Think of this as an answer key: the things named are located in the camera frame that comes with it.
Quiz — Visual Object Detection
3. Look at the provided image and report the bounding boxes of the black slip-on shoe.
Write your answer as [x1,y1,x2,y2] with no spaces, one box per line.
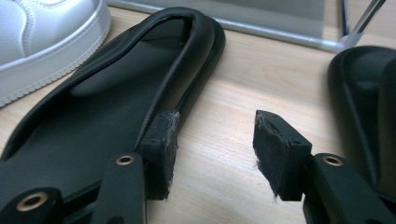
[327,45,396,200]
[0,7,227,203]

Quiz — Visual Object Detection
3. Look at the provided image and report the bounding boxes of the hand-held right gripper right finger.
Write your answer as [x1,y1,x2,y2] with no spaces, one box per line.
[252,109,313,202]

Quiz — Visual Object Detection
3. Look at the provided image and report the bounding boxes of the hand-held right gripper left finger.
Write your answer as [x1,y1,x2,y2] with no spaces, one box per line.
[138,110,181,201]

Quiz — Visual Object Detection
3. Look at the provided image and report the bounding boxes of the white lace-up sneaker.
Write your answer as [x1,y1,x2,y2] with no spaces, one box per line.
[0,0,112,108]

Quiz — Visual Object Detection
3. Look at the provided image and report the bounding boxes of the metal shoe rack grey shelves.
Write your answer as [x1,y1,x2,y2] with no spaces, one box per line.
[106,0,389,54]

